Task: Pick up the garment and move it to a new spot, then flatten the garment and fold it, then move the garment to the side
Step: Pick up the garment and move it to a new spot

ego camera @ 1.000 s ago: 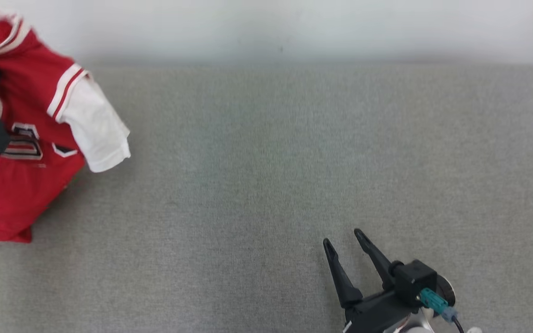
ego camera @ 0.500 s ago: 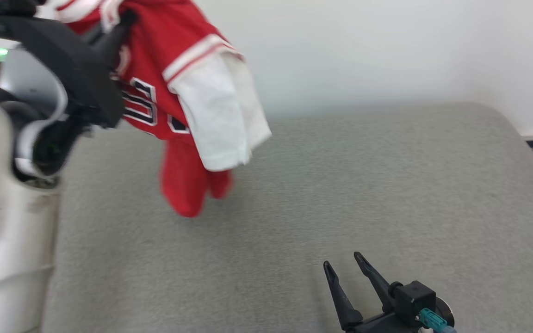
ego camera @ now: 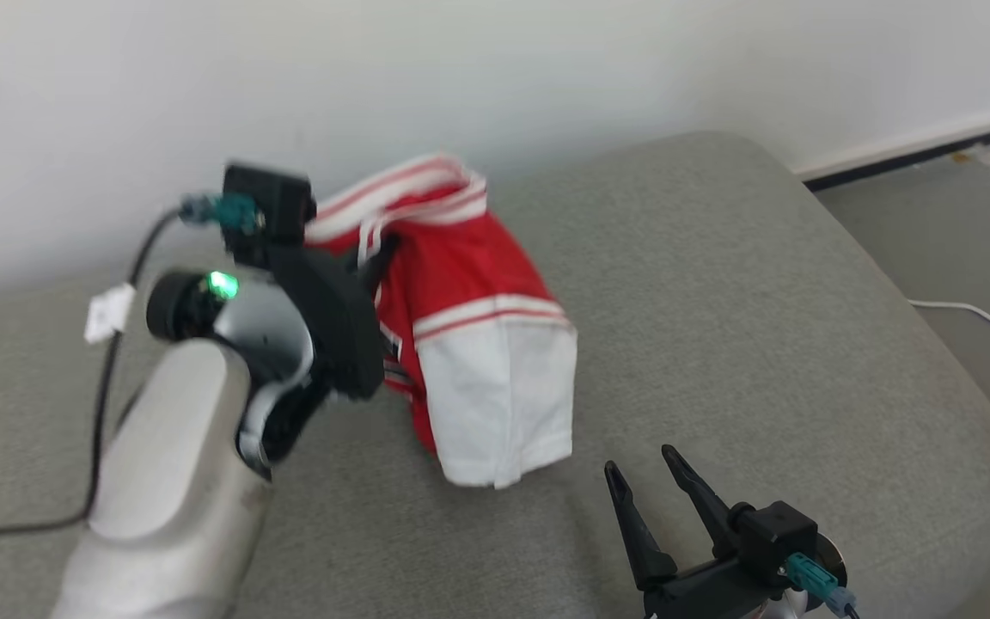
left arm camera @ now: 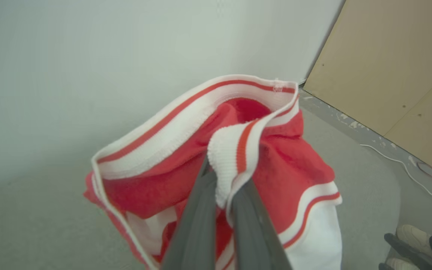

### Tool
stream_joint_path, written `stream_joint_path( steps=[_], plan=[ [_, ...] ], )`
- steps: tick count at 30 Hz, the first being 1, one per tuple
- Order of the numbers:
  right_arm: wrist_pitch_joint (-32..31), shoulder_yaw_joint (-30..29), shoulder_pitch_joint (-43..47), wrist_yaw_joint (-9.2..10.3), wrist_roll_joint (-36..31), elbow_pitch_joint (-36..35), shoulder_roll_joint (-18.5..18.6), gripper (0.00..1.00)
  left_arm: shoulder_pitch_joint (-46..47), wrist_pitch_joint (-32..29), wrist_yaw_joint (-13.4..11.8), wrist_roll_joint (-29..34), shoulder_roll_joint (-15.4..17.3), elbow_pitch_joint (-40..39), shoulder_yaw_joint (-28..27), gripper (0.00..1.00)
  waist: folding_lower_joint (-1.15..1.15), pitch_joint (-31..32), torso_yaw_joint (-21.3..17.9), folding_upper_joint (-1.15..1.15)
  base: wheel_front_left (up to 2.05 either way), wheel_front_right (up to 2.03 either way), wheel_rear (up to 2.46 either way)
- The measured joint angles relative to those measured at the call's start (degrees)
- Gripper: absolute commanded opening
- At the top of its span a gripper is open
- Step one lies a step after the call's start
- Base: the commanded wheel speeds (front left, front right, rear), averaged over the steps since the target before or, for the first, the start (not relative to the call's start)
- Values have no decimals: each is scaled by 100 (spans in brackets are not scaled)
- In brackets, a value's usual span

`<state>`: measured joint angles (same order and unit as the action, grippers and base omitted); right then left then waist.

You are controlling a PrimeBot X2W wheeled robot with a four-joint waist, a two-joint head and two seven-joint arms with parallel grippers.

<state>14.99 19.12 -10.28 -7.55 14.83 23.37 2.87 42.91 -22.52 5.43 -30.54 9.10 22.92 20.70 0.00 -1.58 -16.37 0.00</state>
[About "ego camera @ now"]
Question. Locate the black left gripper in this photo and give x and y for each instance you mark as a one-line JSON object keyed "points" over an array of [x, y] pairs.
{"points": [[336, 327]]}

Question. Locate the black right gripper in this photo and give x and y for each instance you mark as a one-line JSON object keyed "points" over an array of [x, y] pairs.
{"points": [[701, 593]]}

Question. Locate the red basketball jersey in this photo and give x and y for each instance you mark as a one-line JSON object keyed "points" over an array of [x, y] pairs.
{"points": [[461, 275]]}

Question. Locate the grey fabric sofa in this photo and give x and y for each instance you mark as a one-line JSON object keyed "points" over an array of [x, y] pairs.
{"points": [[718, 301]]}

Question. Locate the black and white baseboard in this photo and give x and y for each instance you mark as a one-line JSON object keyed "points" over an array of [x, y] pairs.
{"points": [[890, 160]]}

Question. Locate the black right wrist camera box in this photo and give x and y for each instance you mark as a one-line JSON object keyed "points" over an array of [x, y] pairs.
{"points": [[774, 533]]}

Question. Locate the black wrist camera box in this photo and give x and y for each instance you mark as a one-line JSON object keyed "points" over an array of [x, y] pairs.
{"points": [[276, 202], [774, 533]]}

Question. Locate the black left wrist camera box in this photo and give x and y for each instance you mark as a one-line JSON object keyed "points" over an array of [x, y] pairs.
{"points": [[276, 202]]}

